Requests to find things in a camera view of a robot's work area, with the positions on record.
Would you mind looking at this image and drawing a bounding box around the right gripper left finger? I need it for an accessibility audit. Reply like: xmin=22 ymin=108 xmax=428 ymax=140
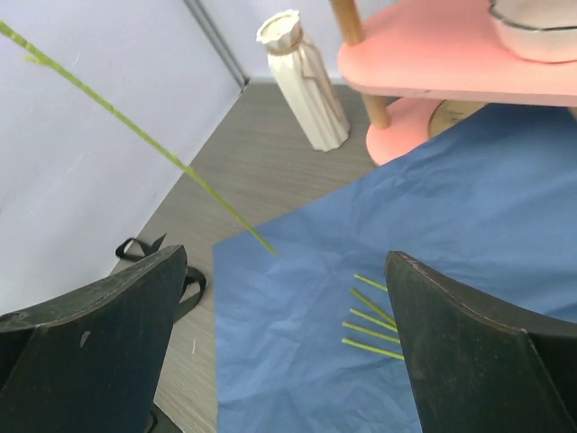
xmin=1 ymin=245 xmax=187 ymax=433

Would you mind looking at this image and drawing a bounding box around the pink three-tier shelf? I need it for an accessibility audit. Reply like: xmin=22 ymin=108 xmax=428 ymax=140
xmin=331 ymin=1 xmax=576 ymax=166

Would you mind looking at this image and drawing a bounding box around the artificial flower bunch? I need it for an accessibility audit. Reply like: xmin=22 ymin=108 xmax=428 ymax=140
xmin=342 ymin=288 xmax=405 ymax=361

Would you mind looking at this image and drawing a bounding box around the green leafy flower stem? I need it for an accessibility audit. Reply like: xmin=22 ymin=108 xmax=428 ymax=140
xmin=1 ymin=21 xmax=278 ymax=255

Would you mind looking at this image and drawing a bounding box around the white ribbed ceramic vase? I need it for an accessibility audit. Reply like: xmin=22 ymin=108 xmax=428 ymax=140
xmin=256 ymin=10 xmax=350 ymax=152

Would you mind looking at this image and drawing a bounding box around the blue wrapping paper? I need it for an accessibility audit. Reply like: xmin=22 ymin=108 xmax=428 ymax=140
xmin=213 ymin=105 xmax=576 ymax=432

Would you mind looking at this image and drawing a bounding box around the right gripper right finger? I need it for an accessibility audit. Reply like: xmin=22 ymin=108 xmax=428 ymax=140
xmin=384 ymin=251 xmax=576 ymax=432

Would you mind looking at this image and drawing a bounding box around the white scalloped bowl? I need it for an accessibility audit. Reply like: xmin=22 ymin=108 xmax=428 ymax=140
xmin=488 ymin=0 xmax=576 ymax=63

